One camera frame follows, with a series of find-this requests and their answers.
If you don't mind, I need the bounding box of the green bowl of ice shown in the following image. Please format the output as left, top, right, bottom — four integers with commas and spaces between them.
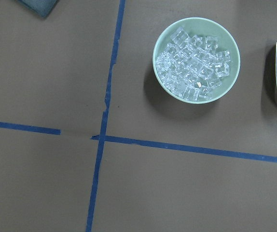
152, 17, 240, 104

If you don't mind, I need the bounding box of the grey folded cloth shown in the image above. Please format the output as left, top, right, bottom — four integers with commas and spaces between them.
18, 0, 58, 18

